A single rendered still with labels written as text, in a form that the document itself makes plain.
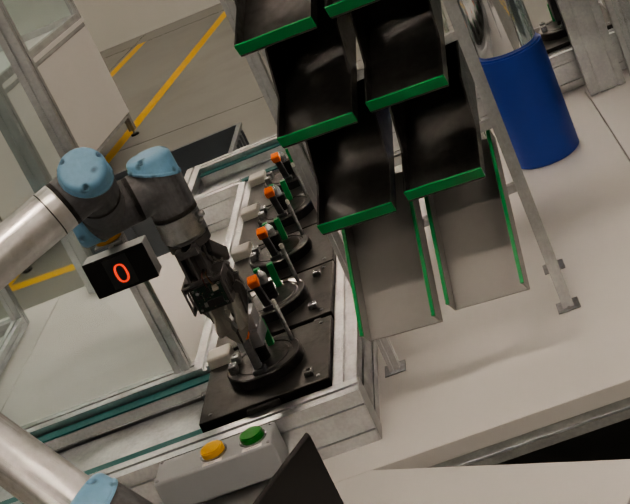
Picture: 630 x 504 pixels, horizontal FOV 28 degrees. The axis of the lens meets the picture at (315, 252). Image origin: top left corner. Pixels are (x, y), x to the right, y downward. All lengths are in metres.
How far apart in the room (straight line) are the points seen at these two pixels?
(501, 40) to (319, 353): 0.92
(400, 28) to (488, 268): 0.42
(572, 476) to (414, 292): 0.45
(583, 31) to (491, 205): 1.11
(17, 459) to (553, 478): 0.77
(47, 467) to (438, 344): 0.77
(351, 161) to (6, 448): 0.73
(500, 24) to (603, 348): 0.94
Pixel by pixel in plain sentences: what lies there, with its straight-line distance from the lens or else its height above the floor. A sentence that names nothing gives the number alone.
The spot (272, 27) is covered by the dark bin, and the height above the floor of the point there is 1.53.
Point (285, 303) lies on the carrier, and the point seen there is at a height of 0.99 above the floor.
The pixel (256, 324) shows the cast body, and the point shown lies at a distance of 2.16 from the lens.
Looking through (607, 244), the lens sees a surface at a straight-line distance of 2.40.
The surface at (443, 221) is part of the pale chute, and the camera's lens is 2.12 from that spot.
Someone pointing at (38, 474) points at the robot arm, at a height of 1.13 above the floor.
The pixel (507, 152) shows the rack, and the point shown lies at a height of 1.17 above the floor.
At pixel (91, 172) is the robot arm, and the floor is 1.47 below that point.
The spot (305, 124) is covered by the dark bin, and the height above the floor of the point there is 1.36.
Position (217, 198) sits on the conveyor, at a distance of 3.35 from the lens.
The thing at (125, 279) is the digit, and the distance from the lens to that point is 2.28.
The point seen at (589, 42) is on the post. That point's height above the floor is 0.99.
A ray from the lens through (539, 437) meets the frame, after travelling 2.02.
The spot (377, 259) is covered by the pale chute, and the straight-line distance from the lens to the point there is 2.13.
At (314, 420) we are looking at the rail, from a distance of 2.07.
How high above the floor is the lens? 1.87
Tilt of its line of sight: 20 degrees down
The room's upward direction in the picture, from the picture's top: 25 degrees counter-clockwise
